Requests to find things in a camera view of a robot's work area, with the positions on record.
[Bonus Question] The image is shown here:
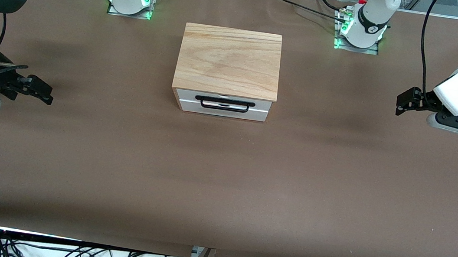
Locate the black metal drawer handle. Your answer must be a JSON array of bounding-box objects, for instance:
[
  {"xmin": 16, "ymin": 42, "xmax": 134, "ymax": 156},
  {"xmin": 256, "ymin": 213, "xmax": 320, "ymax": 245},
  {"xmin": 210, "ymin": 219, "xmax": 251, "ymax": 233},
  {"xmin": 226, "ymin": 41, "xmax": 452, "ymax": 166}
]
[{"xmin": 194, "ymin": 95, "xmax": 256, "ymax": 115}]

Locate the light wooden drawer cabinet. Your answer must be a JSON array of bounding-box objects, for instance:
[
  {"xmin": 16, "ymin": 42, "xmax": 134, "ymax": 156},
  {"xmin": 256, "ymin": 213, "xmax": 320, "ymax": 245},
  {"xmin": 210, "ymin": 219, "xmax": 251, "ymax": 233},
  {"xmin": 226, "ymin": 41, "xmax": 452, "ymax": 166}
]
[{"xmin": 169, "ymin": 22, "xmax": 285, "ymax": 123}]

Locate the brown table cover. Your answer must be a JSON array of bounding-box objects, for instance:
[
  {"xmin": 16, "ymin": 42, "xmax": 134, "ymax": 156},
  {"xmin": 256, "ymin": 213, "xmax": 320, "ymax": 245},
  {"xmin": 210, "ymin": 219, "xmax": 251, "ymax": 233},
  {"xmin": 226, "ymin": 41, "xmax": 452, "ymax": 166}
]
[{"xmin": 0, "ymin": 0, "xmax": 458, "ymax": 257}]

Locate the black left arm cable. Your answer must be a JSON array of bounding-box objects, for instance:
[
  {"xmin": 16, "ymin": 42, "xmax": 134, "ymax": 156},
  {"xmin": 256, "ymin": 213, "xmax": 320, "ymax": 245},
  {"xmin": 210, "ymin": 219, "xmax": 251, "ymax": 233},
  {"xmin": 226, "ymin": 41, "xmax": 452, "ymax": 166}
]
[{"xmin": 413, "ymin": 0, "xmax": 444, "ymax": 106}]

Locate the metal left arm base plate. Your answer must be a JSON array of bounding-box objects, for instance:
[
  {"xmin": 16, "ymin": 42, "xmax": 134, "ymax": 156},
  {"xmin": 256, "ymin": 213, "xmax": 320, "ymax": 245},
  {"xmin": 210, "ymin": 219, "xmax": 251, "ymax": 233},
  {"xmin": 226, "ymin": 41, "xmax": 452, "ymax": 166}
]
[{"xmin": 332, "ymin": 7, "xmax": 384, "ymax": 56}]

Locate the long black table cable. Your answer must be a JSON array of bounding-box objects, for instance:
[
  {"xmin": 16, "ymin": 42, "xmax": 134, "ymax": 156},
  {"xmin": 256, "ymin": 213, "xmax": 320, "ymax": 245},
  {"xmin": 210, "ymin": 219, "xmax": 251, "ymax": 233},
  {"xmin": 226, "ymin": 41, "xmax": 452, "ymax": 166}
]
[{"xmin": 267, "ymin": 0, "xmax": 351, "ymax": 26}]

